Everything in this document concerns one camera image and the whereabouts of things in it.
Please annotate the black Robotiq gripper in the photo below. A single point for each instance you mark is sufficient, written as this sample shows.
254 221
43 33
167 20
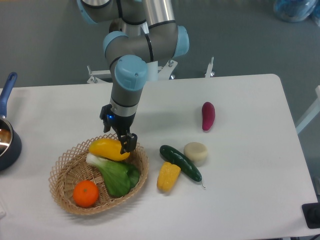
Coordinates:
121 125

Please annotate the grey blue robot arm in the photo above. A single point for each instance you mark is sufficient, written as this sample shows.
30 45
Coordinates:
128 56

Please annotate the woven wicker basket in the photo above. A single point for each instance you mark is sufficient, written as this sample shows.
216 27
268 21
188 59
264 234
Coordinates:
71 168

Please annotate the green bok choy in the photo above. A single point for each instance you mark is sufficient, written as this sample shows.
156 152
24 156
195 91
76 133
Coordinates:
119 177

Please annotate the yellow bell pepper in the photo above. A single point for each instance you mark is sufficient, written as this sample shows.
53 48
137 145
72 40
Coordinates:
167 176

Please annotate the orange tangerine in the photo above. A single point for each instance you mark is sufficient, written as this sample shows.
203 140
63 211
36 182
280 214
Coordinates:
85 194

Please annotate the dark green cucumber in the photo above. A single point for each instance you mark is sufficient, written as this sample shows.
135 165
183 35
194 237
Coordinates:
175 157

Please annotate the cream round cake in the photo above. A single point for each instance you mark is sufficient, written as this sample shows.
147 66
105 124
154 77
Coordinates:
196 152

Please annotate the purple sweet potato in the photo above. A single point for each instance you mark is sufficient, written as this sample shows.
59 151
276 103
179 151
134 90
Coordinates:
208 116

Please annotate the blue saucepan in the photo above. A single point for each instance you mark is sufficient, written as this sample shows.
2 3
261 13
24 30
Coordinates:
10 141

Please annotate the blue plastic bag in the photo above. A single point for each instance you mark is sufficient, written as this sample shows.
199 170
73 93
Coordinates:
295 11

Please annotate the black device at edge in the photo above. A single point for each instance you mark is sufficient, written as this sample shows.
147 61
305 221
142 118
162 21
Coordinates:
311 212

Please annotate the white frame at right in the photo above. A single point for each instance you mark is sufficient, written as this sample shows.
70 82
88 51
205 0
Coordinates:
312 111

